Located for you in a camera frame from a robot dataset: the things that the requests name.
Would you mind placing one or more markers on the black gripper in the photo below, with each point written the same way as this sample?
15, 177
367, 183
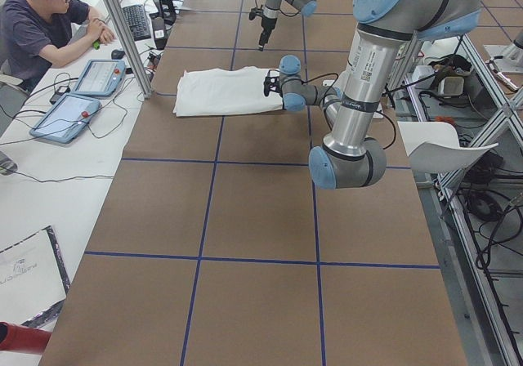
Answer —
267, 24

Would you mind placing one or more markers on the white long-sleeve printed shirt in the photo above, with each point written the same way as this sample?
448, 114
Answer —
218, 92

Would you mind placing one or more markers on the black keyboard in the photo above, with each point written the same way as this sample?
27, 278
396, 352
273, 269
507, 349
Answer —
137, 21

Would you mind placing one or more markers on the black computer mouse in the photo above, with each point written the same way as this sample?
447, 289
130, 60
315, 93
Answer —
117, 54

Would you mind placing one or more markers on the upper blue teach pendant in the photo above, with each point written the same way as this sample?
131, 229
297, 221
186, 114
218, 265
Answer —
100, 78

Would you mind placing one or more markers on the blue teach pendant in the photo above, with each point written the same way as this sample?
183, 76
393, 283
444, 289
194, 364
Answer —
66, 119
100, 78

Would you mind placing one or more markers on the black power adapter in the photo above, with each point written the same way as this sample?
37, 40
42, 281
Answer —
58, 93

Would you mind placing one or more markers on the lower blue teach pendant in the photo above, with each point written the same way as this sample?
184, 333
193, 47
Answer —
66, 119

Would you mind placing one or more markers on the seated person dark shirt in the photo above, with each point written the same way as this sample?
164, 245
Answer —
44, 34

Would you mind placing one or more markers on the white plastic bag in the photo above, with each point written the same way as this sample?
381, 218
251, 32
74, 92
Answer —
34, 280

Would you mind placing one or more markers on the red cylinder object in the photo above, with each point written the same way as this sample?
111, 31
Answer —
22, 339

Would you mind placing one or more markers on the aluminium frame post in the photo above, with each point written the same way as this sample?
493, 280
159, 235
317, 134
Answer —
125, 37

